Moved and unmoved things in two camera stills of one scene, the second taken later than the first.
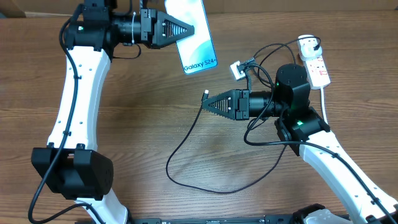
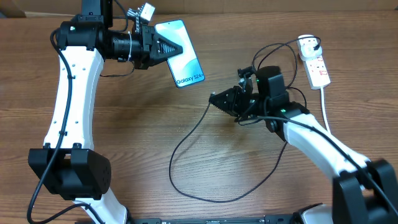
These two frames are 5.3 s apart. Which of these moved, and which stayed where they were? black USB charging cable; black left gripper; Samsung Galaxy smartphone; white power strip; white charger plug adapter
Moved: black left gripper; Samsung Galaxy smartphone; black USB charging cable
Stayed: white charger plug adapter; white power strip
